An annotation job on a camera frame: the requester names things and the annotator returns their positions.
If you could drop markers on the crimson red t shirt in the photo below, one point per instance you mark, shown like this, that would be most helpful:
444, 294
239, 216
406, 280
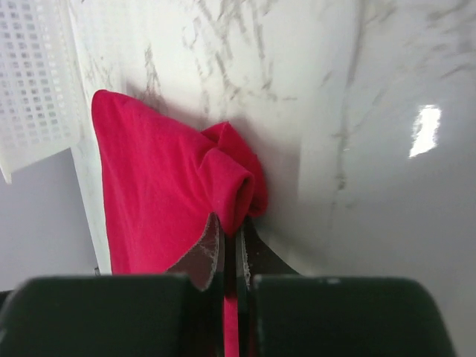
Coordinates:
162, 179

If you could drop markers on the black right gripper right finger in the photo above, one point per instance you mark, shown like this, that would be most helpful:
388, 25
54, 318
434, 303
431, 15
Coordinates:
253, 257

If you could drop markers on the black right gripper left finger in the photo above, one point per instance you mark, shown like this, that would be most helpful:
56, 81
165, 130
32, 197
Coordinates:
203, 264

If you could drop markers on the white plastic basket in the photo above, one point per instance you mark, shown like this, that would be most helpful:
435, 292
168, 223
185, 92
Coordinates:
43, 108

